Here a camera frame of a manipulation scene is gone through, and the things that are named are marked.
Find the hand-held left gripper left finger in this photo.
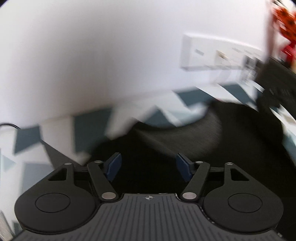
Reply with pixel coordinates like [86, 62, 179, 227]
[39, 152, 122, 202]

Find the geometric patterned bedsheet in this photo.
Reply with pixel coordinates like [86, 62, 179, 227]
[0, 83, 296, 241]

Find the black garment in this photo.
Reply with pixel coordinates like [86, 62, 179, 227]
[90, 100, 287, 195]

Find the orange red printed cloth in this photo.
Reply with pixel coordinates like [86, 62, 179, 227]
[269, 0, 296, 63]

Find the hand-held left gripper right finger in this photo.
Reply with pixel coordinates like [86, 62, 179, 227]
[176, 152, 259, 202]

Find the white wall socket panel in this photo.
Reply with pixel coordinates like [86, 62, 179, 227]
[181, 33, 265, 71]

